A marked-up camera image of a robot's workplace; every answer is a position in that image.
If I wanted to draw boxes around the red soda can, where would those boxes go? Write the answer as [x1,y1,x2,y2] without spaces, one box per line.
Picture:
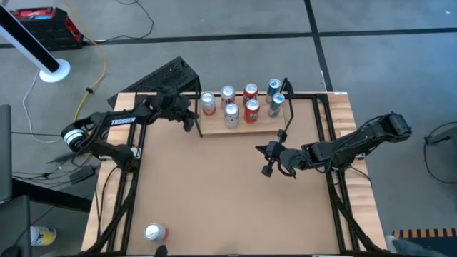
[243,99,261,124]
[242,83,259,106]

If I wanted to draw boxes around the white floor cable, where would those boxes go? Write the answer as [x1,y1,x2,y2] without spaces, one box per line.
[22,69,72,143]

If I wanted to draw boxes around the grey metal leg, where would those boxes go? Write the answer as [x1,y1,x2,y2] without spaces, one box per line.
[424,125,457,146]

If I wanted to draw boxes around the black metal shelf frame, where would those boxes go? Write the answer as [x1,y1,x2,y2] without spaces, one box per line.
[192,77,296,141]

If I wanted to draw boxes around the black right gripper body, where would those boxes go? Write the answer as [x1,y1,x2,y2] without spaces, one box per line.
[276,148,308,171]

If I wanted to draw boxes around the white yellow blue can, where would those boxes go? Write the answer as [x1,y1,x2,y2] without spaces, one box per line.
[29,225,58,247]

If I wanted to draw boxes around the dark flat panel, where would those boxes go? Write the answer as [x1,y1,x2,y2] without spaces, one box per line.
[0,103,14,203]

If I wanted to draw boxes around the black aluminium rig frame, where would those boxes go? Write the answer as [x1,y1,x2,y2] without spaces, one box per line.
[84,91,388,256]

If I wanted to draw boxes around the silver diet cola can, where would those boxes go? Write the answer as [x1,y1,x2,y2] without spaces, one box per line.
[224,102,241,129]
[220,84,236,110]

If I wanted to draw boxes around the black looped floor cable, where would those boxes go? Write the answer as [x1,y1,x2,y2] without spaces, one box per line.
[423,121,457,186]

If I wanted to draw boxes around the black perforated metal box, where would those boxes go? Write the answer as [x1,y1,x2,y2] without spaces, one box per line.
[106,56,203,109]

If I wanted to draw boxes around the person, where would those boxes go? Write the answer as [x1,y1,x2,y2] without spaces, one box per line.
[384,233,433,257]

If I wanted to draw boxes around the yellow black striped platform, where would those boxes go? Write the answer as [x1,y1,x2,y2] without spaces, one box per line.
[391,228,457,257]

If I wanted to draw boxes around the white black floor stand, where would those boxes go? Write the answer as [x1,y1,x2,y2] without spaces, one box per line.
[0,3,71,84]

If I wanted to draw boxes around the yellow floor cable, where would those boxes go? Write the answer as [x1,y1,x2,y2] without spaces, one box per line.
[62,0,108,122]

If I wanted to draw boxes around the light wooden shelf board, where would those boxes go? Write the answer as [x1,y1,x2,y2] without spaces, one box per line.
[199,94,288,136]

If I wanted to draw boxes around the tan table mat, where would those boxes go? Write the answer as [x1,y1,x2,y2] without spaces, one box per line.
[126,98,340,255]

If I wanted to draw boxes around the red black toolbox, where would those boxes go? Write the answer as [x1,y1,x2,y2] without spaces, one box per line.
[9,6,85,51]

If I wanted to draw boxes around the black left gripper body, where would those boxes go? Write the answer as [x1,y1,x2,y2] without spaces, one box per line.
[159,87,194,122]

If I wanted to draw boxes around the blue silver slim can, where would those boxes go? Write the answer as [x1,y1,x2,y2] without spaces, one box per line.
[265,78,282,104]
[267,92,286,119]

